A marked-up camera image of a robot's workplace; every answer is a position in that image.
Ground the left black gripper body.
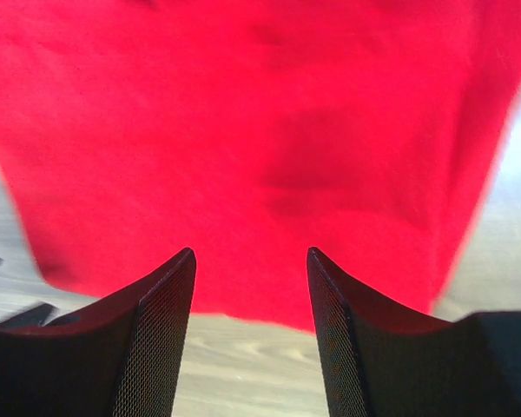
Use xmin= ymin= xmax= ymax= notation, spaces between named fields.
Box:
xmin=0 ymin=251 xmax=57 ymax=329

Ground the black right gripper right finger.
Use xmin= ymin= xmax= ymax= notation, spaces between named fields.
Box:
xmin=307 ymin=248 xmax=521 ymax=416

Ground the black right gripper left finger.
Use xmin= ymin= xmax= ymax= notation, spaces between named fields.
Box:
xmin=0 ymin=248 xmax=196 ymax=416

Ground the bright red t-shirt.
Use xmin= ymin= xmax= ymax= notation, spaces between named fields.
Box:
xmin=0 ymin=1 xmax=521 ymax=331

